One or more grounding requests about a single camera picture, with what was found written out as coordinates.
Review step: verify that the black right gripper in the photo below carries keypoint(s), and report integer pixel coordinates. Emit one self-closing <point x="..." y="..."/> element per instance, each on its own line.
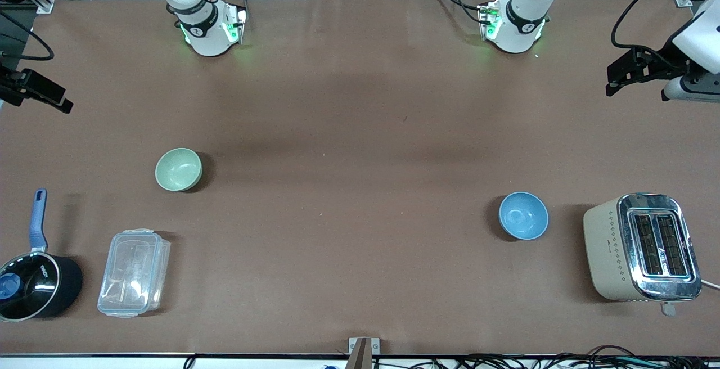
<point x="7" y="87"/>

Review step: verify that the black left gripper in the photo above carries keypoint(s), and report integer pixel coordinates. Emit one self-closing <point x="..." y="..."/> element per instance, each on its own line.
<point x="667" y="63"/>

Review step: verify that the green bowl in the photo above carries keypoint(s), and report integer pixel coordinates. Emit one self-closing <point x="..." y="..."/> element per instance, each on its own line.
<point x="179" y="169"/>

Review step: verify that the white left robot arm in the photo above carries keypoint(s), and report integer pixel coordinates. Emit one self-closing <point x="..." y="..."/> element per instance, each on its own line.
<point x="520" y="26"/>

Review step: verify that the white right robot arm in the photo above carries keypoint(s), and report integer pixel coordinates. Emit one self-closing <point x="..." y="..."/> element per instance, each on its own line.
<point x="205" y="31"/>

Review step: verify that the blue bowl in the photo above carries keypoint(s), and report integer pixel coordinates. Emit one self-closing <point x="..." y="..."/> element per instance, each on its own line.
<point x="523" y="215"/>

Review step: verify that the beige chrome toaster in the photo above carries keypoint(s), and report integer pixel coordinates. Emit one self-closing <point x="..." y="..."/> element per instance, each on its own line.
<point x="641" y="248"/>

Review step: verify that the glass lid blue knob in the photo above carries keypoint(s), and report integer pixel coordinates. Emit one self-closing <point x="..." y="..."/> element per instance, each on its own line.
<point x="25" y="284"/>

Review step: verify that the clear plastic food container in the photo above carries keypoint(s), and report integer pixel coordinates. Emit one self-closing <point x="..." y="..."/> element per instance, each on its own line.
<point x="134" y="273"/>

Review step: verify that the brown table mat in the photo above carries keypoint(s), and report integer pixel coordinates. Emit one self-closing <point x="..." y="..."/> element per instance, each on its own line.
<point x="360" y="133"/>

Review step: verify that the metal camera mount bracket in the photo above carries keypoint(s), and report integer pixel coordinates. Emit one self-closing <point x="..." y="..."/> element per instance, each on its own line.
<point x="364" y="353"/>

